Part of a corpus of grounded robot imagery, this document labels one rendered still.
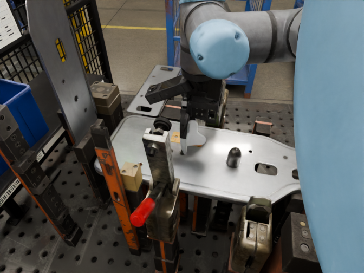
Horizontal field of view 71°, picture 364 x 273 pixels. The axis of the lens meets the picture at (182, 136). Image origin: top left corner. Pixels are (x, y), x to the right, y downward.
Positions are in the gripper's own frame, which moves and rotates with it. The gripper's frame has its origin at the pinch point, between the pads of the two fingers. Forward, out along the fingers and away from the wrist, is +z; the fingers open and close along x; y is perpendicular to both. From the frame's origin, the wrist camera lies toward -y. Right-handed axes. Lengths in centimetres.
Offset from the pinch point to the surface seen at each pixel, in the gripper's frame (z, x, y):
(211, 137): 1.3, 2.3, 6.0
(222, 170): 1.4, -7.9, 10.4
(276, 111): 31, 59, 30
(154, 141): -19.7, -22.3, 0.0
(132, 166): -5.1, -16.7, -7.7
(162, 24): 99, 329, -115
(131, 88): 100, 157, -94
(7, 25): -19, 12, -55
